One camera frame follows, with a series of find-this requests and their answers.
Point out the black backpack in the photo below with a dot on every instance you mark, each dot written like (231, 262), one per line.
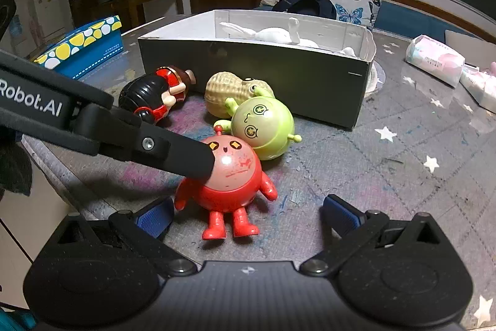
(306, 5)

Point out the white rabbit toy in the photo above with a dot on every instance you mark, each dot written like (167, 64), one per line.
(255, 33)

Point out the green round toy figure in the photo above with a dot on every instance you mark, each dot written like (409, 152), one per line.
(263, 125)

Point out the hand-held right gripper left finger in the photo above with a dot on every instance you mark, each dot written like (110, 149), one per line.
(155, 218)

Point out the red round toy figure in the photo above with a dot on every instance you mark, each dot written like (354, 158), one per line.
(232, 191)

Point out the black-haired doll figure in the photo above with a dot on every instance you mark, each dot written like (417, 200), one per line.
(143, 94)

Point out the small white toy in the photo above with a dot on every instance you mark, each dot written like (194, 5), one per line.
(348, 51)

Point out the blue water dispenser bottle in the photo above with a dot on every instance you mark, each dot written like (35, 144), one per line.
(16, 25)

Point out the butterfly print pillow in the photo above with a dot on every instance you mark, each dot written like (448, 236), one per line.
(348, 5)

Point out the white goose toy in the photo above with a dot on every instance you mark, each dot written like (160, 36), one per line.
(295, 30)

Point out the pink tissue pack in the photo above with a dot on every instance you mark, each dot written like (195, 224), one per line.
(434, 61)
(480, 86)

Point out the white refrigerator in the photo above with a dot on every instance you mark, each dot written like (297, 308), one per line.
(48, 13)

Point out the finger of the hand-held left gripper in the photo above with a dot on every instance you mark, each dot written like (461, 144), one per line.
(174, 156)

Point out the white plate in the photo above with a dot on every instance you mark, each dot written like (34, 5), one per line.
(375, 81)

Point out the blue sofa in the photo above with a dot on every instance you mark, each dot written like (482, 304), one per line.
(418, 20)

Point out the peanut toy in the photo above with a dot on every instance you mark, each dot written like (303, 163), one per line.
(223, 90)

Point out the blue dotted tissue box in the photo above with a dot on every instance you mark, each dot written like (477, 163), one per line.
(97, 55)

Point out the grey cardboard box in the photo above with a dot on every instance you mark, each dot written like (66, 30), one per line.
(252, 75)

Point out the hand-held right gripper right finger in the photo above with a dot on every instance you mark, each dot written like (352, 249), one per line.
(341, 212)

